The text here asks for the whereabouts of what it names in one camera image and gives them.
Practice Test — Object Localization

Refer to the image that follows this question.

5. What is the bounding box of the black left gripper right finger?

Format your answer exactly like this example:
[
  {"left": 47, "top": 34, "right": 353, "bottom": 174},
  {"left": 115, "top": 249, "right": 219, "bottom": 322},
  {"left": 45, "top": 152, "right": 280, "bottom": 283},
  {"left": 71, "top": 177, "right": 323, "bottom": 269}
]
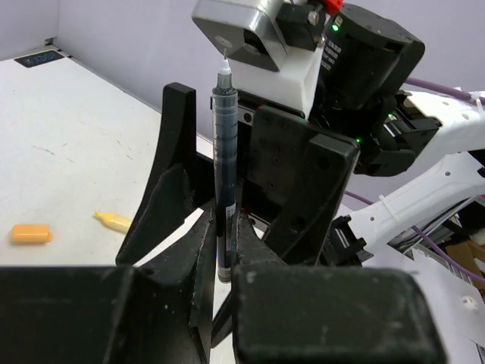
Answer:
[{"left": 231, "top": 213, "right": 447, "bottom": 363}]

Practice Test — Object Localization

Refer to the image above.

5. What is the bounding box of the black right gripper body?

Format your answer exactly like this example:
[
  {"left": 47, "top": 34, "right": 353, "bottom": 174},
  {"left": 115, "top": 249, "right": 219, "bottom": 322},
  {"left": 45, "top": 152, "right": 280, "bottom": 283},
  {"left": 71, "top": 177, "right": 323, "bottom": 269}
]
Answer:
[{"left": 223, "top": 90, "right": 311, "bottom": 125}]

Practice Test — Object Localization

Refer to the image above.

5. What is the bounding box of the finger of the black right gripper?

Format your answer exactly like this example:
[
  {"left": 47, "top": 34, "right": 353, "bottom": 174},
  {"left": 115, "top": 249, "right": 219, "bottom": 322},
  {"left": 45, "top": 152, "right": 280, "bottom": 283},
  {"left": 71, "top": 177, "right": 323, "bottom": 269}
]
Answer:
[
  {"left": 242, "top": 110, "right": 360, "bottom": 265},
  {"left": 115, "top": 83, "right": 214, "bottom": 265}
]

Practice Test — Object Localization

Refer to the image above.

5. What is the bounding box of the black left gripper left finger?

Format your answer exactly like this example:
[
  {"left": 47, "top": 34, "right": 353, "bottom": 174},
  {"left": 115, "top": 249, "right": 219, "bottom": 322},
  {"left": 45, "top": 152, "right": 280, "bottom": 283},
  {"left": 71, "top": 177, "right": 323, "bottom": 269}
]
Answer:
[{"left": 1, "top": 212, "right": 215, "bottom": 363}]

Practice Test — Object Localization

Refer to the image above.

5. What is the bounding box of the black pen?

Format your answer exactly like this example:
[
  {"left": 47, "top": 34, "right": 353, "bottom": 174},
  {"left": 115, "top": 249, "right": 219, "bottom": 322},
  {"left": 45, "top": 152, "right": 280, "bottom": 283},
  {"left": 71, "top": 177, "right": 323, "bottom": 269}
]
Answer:
[{"left": 211, "top": 58, "right": 238, "bottom": 283}]

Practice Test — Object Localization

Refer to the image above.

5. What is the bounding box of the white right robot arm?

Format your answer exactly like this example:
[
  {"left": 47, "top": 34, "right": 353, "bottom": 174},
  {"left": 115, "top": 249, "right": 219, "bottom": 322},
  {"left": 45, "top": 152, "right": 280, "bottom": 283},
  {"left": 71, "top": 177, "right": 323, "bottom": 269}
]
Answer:
[{"left": 115, "top": 1, "right": 484, "bottom": 267}]

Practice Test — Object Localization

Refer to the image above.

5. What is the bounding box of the yellow highlighter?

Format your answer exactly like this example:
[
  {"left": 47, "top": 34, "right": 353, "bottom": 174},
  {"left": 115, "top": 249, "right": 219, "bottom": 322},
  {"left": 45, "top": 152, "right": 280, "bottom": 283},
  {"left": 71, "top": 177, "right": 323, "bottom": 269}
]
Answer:
[{"left": 94, "top": 212, "right": 132, "bottom": 234}]

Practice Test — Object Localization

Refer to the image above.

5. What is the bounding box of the yellow cap near tape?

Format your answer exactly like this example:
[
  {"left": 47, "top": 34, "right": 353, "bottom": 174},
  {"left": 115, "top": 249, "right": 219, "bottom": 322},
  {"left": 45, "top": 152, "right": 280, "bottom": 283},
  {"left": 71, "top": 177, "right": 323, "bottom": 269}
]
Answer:
[{"left": 11, "top": 224, "right": 52, "bottom": 244}]

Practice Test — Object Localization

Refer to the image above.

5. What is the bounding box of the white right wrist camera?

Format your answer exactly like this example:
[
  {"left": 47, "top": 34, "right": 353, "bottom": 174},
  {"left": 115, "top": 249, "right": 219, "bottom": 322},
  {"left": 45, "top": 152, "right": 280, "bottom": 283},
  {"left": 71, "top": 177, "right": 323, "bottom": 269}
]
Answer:
[{"left": 192, "top": 1, "right": 343, "bottom": 118}]

